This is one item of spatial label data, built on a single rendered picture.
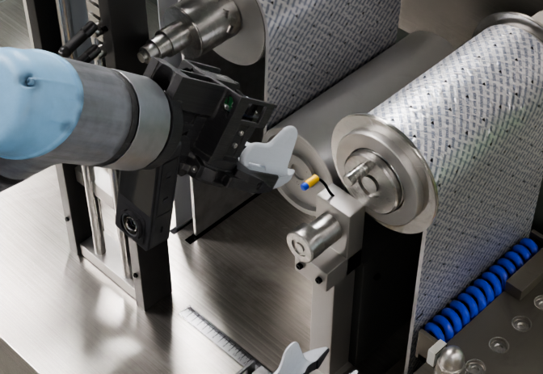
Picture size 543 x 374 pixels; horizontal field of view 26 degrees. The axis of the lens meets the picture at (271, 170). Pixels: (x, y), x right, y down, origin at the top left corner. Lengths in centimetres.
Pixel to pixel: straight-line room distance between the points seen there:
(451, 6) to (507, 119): 29
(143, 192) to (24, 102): 21
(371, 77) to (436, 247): 23
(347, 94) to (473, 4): 24
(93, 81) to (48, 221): 89
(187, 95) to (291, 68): 45
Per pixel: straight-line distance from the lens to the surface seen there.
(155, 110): 88
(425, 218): 125
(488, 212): 139
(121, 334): 157
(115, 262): 162
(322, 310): 141
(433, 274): 135
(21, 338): 159
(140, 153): 88
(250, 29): 131
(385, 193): 124
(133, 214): 99
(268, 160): 103
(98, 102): 84
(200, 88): 93
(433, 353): 136
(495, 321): 143
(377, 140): 122
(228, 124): 95
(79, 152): 84
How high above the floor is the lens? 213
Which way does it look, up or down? 44 degrees down
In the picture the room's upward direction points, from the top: straight up
